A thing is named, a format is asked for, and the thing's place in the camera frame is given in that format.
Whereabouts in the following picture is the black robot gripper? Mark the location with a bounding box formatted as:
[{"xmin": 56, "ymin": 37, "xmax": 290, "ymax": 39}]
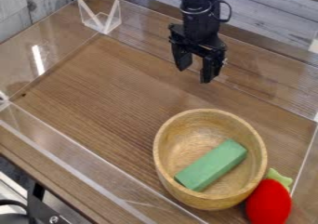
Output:
[{"xmin": 168, "ymin": 4, "xmax": 228, "ymax": 84}]

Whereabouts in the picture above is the green rectangular block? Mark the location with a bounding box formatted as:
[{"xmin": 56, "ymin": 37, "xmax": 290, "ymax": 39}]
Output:
[{"xmin": 174, "ymin": 139, "xmax": 247, "ymax": 191}]

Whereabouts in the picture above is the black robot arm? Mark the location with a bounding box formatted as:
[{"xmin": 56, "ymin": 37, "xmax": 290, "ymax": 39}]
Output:
[{"xmin": 168, "ymin": 0, "xmax": 230, "ymax": 84}]

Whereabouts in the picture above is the brown wooden bowl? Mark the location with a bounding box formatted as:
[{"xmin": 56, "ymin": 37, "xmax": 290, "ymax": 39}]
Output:
[{"xmin": 152, "ymin": 109, "xmax": 267, "ymax": 210}]

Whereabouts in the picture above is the red plush strawberry toy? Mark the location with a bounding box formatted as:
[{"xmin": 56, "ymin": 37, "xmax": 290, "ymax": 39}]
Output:
[{"xmin": 246, "ymin": 168, "xmax": 293, "ymax": 224}]

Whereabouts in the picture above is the clear acrylic corner bracket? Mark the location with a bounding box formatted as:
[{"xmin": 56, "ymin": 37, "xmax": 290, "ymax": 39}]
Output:
[{"xmin": 77, "ymin": 0, "xmax": 122, "ymax": 34}]

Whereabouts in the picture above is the clear acrylic tray wall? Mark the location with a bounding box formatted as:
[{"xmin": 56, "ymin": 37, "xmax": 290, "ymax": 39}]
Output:
[{"xmin": 0, "ymin": 91, "xmax": 207, "ymax": 224}]

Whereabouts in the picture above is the black cable on floor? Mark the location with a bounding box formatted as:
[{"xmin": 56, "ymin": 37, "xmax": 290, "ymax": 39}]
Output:
[{"xmin": 0, "ymin": 199, "xmax": 43, "ymax": 224}]

